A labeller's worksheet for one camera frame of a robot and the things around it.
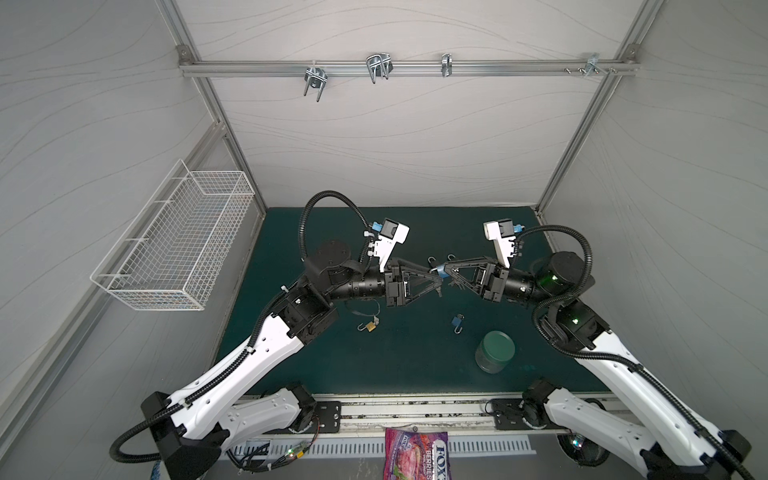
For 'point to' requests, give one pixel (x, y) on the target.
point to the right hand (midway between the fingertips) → (452, 260)
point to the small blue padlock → (457, 321)
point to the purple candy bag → (416, 455)
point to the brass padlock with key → (370, 326)
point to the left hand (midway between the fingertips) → (440, 278)
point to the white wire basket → (174, 250)
